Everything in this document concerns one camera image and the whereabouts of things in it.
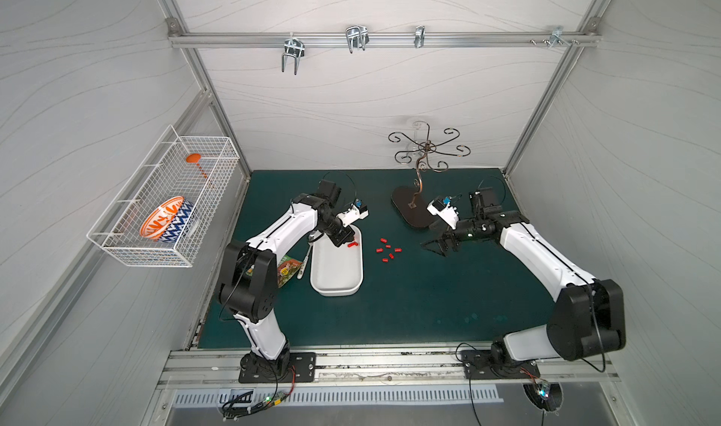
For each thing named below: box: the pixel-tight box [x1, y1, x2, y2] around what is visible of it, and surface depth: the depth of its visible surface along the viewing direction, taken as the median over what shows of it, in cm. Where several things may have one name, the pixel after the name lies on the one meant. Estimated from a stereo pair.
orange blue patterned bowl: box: [138, 195, 195, 244], surface depth 62 cm
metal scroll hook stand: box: [388, 121, 472, 228], surface depth 88 cm
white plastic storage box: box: [309, 225, 365, 298], surface depth 92 cm
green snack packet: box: [276, 255, 304, 289], surface depth 90 cm
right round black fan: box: [521, 380, 564, 411], surface depth 73 cm
